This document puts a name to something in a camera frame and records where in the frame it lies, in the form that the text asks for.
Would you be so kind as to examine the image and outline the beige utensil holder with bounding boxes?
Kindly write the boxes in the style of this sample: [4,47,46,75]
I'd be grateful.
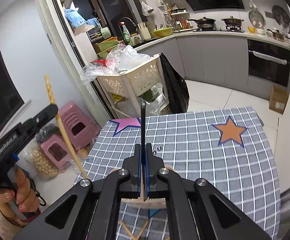
[121,167,166,210]

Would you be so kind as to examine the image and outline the yellow patterned chopstick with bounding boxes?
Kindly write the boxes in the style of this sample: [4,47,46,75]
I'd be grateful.
[44,75,88,179]

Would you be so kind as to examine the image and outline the black utensil handle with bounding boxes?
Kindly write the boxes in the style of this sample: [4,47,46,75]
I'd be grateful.
[141,100,147,201]

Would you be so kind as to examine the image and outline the grey kitchen cabinets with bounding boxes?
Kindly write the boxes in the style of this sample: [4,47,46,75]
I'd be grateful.
[137,34,248,92]

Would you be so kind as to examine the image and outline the left hand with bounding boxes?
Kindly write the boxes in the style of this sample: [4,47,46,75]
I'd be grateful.
[0,168,40,233]

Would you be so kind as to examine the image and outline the wooden chopstick on table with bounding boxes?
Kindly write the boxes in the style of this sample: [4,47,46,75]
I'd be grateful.
[119,219,149,240]

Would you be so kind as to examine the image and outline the small pink plastic stool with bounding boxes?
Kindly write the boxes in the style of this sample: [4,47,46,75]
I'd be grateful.
[41,134,72,173]

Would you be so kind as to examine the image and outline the pink star sticker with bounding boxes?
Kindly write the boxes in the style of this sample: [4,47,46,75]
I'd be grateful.
[110,118,141,136]

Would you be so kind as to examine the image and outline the large pink plastic stool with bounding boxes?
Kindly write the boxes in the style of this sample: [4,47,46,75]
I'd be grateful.
[59,101,101,151]

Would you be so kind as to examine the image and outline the grey checked tablecloth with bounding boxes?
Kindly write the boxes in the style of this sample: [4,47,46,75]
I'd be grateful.
[83,106,280,239]

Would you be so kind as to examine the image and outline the orange star sticker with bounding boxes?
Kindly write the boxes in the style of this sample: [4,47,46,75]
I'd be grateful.
[212,116,248,147]

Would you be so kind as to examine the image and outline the beige plastic basket rack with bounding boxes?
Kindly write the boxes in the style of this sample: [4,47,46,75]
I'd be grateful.
[96,54,169,118]

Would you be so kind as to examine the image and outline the black plastic bag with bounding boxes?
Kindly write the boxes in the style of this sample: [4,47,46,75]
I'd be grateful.
[159,53,189,114]

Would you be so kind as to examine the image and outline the green dish soap bottle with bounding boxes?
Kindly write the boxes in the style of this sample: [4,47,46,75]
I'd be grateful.
[120,22,130,45]

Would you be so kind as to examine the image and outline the cardboard box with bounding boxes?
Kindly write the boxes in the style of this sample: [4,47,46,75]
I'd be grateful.
[269,86,288,114]

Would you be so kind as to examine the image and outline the knife block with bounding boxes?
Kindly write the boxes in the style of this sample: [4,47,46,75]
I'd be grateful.
[137,22,151,41]

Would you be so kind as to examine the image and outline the green colander basket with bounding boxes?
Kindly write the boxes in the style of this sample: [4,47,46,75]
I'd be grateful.
[152,27,173,38]

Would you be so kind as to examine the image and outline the black built-in oven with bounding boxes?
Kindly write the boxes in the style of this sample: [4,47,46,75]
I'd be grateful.
[247,40,290,87]

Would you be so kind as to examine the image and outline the black wok on stove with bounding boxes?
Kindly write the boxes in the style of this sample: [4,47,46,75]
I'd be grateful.
[188,17,216,29]

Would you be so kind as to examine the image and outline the pot with lid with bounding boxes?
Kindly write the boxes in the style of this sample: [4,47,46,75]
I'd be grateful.
[222,16,243,25]

